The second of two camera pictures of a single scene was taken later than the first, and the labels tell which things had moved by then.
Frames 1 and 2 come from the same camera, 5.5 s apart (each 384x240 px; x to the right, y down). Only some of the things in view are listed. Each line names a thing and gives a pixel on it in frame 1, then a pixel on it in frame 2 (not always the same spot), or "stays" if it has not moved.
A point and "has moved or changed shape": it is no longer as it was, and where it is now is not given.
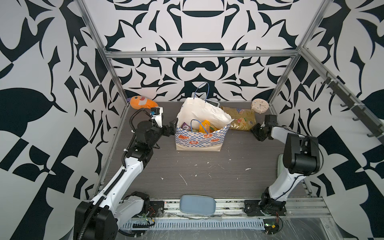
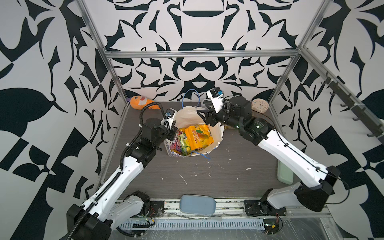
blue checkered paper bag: (195, 110) has moved or changed shape
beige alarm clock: (259, 105) stays
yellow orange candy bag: (206, 127) has moved or changed shape
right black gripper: (254, 128) → (212, 114)
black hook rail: (364, 117) stays
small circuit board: (271, 226) stays
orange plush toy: (140, 102) stays
